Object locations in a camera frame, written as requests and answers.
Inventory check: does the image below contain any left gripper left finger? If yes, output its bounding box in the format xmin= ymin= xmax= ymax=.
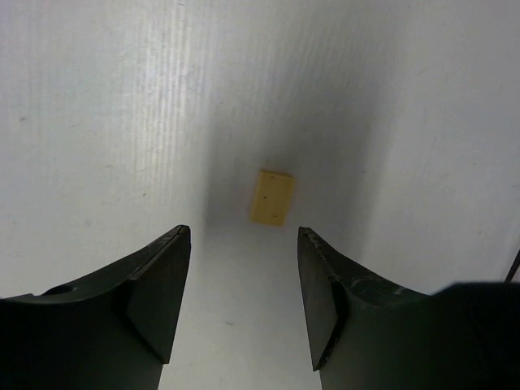
xmin=1 ymin=225 xmax=191 ymax=389

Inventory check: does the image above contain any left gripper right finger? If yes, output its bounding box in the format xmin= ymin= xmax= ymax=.
xmin=297 ymin=227 xmax=519 ymax=389

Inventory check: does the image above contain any small tan eraser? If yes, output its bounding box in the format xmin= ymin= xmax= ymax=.
xmin=249 ymin=169 xmax=296 ymax=227

